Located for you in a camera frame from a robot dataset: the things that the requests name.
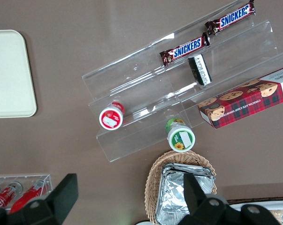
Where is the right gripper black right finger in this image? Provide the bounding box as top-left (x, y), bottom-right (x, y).
top-left (178, 173), bottom-right (281, 225)

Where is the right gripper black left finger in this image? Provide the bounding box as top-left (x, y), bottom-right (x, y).
top-left (0, 173), bottom-right (79, 225)

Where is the aluminium foil tray stack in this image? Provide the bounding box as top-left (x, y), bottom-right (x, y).
top-left (155, 163), bottom-right (215, 225)

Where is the white rectangular snack tray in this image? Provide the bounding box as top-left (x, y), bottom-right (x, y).
top-left (229, 202), bottom-right (283, 225)

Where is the oval light wicker basket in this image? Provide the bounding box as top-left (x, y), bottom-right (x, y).
top-left (144, 150), bottom-right (217, 225)

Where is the beige plastic tray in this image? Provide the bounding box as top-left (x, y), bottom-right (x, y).
top-left (0, 29), bottom-right (38, 119)

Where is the clear acrylic bottle rack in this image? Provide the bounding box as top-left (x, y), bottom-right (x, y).
top-left (0, 172), bottom-right (54, 211)

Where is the rice cracker bag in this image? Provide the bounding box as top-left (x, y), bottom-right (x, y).
top-left (270, 210), bottom-right (283, 225)

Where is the green lidded snack cup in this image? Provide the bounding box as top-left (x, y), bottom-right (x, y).
top-left (165, 118), bottom-right (196, 153)

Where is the red lidded snack cup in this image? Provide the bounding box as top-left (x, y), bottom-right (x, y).
top-left (99, 101), bottom-right (126, 130)

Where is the red plaid cookie box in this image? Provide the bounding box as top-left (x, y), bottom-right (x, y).
top-left (197, 65), bottom-right (283, 129)

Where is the small black snack pack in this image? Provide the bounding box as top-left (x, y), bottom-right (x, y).
top-left (187, 53), bottom-right (213, 86)

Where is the clear acrylic step shelf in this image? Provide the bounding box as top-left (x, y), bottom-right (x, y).
top-left (82, 0), bottom-right (283, 163)

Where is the Snickers chocolate bar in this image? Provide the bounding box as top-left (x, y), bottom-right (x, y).
top-left (205, 0), bottom-right (256, 36)
top-left (159, 32), bottom-right (210, 67)

